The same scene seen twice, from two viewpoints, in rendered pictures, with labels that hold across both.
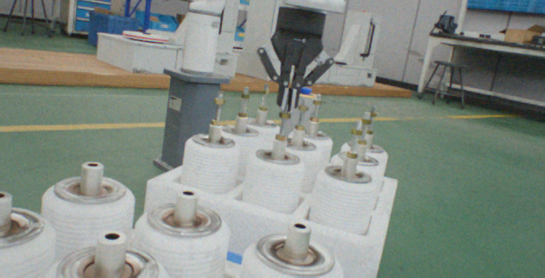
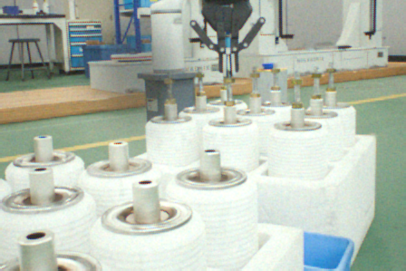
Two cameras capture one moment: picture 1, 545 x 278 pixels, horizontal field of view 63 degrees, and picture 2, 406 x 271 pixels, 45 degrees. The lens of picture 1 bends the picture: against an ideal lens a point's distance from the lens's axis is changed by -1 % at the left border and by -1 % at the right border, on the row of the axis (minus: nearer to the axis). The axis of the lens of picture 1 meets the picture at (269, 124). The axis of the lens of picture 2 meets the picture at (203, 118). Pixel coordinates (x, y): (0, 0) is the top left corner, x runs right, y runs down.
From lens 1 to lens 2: 0.17 m
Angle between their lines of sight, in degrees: 11
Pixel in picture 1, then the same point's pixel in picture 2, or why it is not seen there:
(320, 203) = (273, 156)
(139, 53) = (129, 72)
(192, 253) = (122, 188)
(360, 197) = (309, 143)
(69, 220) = (25, 182)
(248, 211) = not seen: hidden behind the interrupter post
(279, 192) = (234, 153)
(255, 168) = (207, 135)
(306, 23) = not seen: outside the picture
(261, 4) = not seen: hidden behind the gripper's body
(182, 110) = (159, 110)
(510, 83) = not seen: outside the picture
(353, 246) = (306, 191)
